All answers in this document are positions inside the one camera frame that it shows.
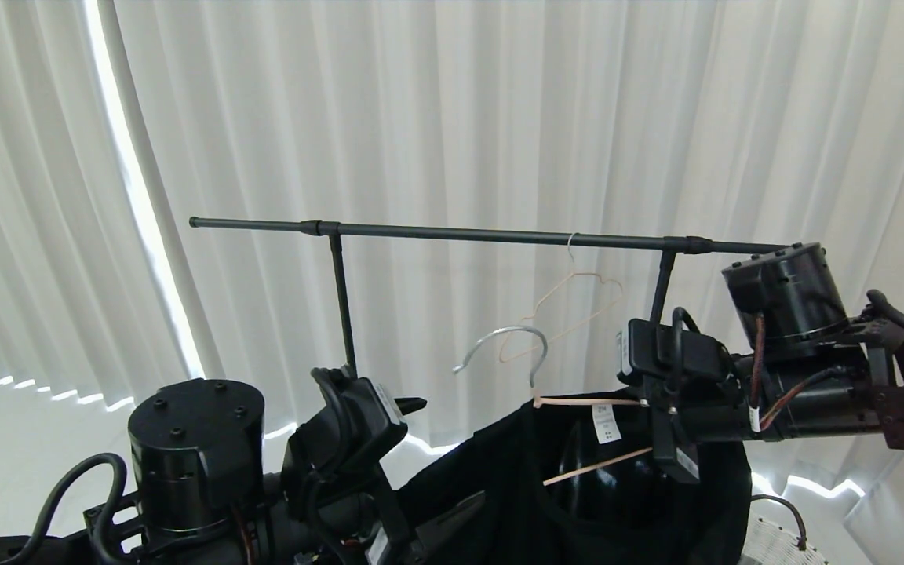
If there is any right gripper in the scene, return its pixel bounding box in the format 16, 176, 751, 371
651, 402, 760, 484

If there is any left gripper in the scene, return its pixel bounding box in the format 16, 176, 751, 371
287, 396, 489, 565

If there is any black garment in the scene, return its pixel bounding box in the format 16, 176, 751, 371
397, 391, 753, 565

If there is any white laundry basket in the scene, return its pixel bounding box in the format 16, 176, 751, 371
738, 494, 831, 565

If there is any black clothes rack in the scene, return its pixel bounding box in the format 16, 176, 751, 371
189, 217, 792, 379

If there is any pink clothes hanger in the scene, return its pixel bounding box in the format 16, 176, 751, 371
452, 326, 654, 487
498, 234, 625, 364

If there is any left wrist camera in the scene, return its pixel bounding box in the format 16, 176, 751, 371
282, 367, 410, 503

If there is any white curtain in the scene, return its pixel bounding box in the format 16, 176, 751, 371
0, 0, 904, 503

